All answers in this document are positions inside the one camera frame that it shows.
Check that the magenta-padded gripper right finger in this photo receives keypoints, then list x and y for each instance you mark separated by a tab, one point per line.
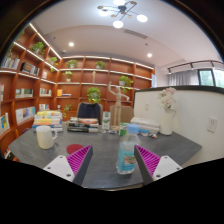
163	166

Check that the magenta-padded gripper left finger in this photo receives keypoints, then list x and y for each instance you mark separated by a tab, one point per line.
61	166

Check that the clear blue-capped water bottle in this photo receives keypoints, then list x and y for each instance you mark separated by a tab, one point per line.
126	156

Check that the white ceramic mug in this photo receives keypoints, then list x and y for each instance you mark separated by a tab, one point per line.
44	137

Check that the white vase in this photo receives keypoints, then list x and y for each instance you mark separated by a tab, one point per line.
166	125

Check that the white book stack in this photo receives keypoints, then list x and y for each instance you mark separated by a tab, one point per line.
146	124

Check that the dark book stack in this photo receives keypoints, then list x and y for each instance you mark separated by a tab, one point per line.
82	125

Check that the colourful book stack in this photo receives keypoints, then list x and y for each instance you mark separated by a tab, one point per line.
48	121

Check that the small green white box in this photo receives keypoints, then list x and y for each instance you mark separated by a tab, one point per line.
123	128

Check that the dark office chair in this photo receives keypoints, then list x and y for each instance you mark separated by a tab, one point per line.
89	111

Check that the tan chair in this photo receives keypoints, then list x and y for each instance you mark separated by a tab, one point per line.
128	113

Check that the wooden artist mannequin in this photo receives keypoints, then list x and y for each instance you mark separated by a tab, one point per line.
117	105

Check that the wooden shelf unit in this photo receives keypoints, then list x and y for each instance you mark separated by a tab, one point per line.
30	85

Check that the grey curtain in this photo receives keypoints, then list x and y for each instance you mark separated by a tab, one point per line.
183	78

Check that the window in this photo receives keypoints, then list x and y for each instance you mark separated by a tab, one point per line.
208	77

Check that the recessed ceiling downlight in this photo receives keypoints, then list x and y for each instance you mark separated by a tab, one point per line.
149	55
71	44

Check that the branched globe ceiling lamp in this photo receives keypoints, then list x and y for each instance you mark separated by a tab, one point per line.
121	10

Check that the small white wall switch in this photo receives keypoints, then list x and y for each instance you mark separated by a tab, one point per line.
146	106

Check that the large white wall socket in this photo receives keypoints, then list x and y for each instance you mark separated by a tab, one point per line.
212	124

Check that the black track light rail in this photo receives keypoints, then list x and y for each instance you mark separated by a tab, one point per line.
193	64

